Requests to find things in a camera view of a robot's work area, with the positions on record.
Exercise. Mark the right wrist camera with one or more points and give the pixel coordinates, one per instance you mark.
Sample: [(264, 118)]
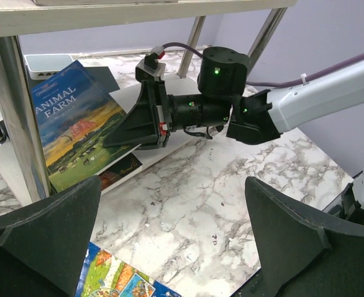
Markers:
[(151, 67)]

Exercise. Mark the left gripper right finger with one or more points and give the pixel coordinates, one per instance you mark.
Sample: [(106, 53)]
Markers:
[(304, 251)]

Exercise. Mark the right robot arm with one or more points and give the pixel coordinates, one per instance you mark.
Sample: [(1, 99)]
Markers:
[(221, 104)]

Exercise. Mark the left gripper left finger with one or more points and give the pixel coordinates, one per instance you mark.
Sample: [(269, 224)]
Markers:
[(43, 245)]

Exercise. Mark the blue Animal Farm book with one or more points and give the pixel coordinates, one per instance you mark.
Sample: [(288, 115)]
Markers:
[(74, 113)]

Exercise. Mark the blue Storey Treehouse book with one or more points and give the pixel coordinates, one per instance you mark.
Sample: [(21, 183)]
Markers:
[(105, 275)]

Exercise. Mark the white network switch box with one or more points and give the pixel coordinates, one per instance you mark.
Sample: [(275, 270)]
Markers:
[(43, 66)]

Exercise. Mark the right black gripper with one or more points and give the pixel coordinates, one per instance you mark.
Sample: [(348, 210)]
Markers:
[(155, 116)]

